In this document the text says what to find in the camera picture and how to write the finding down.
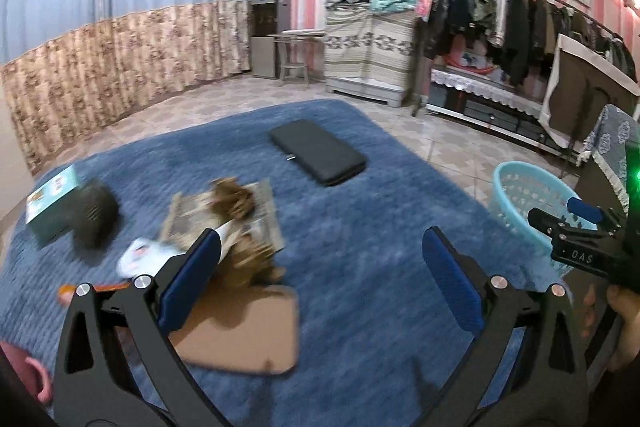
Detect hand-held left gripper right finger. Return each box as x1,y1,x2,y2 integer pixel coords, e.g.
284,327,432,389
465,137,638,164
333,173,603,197
421,227,591,427

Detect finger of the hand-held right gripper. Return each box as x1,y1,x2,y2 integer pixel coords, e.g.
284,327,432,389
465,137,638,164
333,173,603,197
566,197,626,230
527,208,571,242

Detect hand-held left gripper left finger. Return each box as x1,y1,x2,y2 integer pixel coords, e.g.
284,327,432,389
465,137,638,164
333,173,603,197
52,228,223,427

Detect light blue plastic basket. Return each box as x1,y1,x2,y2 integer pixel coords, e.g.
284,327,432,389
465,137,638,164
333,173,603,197
492,162,598,258

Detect brown paper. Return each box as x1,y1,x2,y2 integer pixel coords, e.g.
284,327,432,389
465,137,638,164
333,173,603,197
209,177,257,220
215,227,288,290

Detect newspaper print packet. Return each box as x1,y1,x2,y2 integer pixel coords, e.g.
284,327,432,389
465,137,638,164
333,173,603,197
167,179,286,258

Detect person's right hand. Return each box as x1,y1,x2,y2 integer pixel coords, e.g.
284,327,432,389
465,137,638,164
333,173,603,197
582,284,640,373

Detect white printed packet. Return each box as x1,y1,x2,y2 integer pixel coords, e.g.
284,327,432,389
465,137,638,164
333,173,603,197
116,237,176,280

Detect blue flower patterned cloth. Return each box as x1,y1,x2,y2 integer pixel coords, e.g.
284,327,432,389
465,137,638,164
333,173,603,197
575,104,640,208

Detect brown tray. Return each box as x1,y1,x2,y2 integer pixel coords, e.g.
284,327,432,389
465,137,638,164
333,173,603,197
170,279,301,375

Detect blue fluffy blanket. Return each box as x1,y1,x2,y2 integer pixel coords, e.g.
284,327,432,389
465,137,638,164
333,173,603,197
0,99,551,427

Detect black tripod stand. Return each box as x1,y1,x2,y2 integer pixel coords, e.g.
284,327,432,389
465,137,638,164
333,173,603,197
562,87,613,165

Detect low dark cabinet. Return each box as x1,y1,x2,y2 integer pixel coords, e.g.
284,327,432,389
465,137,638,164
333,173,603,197
425,67,576,152

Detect orange plastic scoop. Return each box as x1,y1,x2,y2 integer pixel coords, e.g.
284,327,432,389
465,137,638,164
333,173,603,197
57,282,121,308

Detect brown board with white cloth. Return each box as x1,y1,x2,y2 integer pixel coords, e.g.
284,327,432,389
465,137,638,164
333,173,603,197
540,34,640,148

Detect white lace cloth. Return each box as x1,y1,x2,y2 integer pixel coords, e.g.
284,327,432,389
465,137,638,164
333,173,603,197
431,67,546,110

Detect teal tissue box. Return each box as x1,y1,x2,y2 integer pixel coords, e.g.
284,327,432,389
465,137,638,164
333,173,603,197
25,164,81,250

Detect black flat case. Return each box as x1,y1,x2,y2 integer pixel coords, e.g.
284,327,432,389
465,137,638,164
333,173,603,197
268,119,368,188

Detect pink cup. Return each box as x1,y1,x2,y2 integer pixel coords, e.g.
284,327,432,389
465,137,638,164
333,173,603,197
0,341,53,405

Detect row of hanging clothes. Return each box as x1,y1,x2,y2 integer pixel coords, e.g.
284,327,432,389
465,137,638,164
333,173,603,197
425,0,636,88

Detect cabinet under patterned beige cloth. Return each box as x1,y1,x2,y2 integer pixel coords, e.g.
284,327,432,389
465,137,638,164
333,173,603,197
322,4,421,108

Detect grey water dispenser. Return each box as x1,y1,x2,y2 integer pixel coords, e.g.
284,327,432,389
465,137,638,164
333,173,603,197
250,0,292,80

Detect small metal side table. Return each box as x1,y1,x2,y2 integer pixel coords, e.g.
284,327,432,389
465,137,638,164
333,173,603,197
267,29,326,86

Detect teal patterned cloth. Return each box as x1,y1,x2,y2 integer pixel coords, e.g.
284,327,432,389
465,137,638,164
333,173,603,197
370,0,420,12

